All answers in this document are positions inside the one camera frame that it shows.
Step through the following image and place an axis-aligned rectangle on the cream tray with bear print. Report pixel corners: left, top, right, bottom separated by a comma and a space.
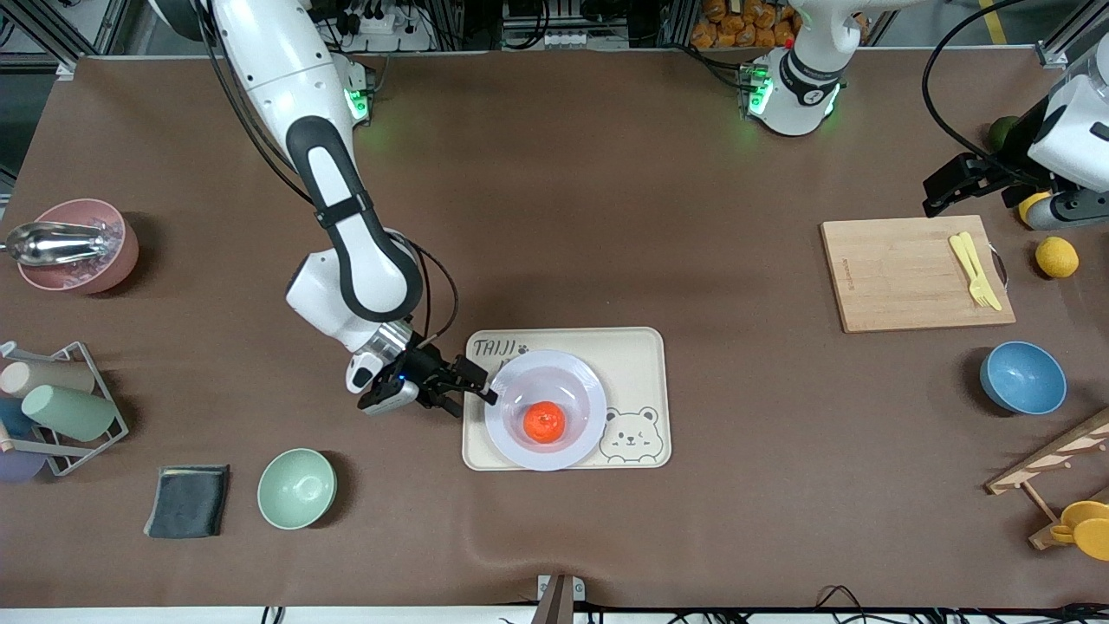
462, 327, 672, 471

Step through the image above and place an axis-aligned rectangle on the grey wire cup rack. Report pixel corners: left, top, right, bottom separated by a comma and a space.
0, 341, 130, 478

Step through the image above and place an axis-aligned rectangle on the orange mandarin fruit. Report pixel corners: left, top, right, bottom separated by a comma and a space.
523, 400, 567, 445

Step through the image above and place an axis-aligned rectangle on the shiny metal scoop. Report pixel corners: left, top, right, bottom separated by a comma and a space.
0, 221, 113, 267

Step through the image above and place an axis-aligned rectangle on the black looped floor cable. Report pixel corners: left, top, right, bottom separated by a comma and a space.
814, 585, 878, 613

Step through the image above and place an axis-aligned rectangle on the white power strip with plugs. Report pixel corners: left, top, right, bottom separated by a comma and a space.
322, 0, 435, 53

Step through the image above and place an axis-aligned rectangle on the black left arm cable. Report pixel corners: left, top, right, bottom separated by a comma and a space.
922, 0, 1054, 179

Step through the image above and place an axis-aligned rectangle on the dark grey folded cloth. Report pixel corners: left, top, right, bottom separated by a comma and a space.
144, 465, 231, 540

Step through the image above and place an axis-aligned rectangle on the grey camera mount clamp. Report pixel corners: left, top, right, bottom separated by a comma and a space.
530, 574, 587, 624

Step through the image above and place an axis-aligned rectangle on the mint green cup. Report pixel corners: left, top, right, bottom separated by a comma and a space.
21, 384, 118, 443

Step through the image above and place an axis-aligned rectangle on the yellow plastic fork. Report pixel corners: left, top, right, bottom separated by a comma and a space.
948, 232, 994, 309

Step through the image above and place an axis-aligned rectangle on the wooden drying rack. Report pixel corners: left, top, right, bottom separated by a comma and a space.
986, 407, 1109, 551

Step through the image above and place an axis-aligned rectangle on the mint green bowl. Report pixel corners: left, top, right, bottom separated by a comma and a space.
257, 448, 337, 530

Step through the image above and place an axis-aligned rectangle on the yellow plastic knife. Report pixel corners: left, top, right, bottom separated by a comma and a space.
957, 231, 1004, 312

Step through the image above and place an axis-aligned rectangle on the bag of orange buns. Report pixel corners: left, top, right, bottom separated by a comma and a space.
691, 0, 799, 50

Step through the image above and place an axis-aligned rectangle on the pink bowl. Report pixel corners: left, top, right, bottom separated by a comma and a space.
17, 199, 139, 296

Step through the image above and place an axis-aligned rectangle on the aluminium frame profile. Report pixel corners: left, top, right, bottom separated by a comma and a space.
1035, 0, 1109, 70
0, 0, 84, 81

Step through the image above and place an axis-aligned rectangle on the yellow lemon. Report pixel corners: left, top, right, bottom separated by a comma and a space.
1035, 236, 1080, 279
1018, 191, 1056, 230

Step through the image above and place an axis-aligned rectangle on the wooden cutting board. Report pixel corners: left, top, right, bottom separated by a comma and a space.
820, 215, 1016, 335

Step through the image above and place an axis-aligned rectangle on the blue bowl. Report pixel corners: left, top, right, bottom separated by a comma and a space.
980, 341, 1068, 416

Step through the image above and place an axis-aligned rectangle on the yellow mug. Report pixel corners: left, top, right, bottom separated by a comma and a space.
1050, 500, 1109, 562

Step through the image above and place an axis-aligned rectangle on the purple cup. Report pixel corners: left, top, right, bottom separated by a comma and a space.
0, 449, 49, 484

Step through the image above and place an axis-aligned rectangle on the beige cup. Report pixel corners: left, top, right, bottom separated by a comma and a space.
0, 360, 96, 400

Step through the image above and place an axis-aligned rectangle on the blue cup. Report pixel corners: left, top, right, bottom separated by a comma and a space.
0, 398, 36, 439

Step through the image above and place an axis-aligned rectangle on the white multi socket strip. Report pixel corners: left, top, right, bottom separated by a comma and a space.
503, 26, 630, 50

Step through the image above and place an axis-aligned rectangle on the pale lavender round plate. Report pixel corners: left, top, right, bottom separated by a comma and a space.
483, 349, 608, 472

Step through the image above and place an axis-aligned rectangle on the brown table cover mat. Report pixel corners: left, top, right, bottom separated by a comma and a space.
0, 49, 1109, 610

